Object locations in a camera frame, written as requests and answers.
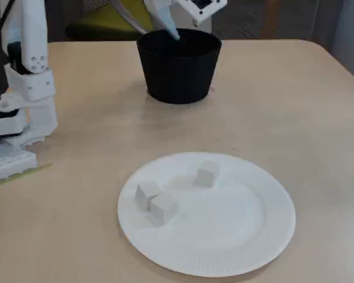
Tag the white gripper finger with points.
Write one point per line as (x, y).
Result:
(131, 19)
(165, 17)

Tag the white cube block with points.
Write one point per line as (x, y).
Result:
(162, 212)
(203, 178)
(141, 199)

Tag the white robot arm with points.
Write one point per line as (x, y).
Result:
(32, 44)

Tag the black ribbed pot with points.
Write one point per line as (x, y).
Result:
(180, 73)

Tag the white paper plate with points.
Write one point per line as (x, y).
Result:
(247, 212)

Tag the small pink scrap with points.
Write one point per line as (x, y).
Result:
(213, 89)

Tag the thin green base board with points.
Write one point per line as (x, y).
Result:
(38, 169)

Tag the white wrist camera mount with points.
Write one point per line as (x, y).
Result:
(206, 11)

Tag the wooden partition frame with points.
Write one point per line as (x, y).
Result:
(270, 17)

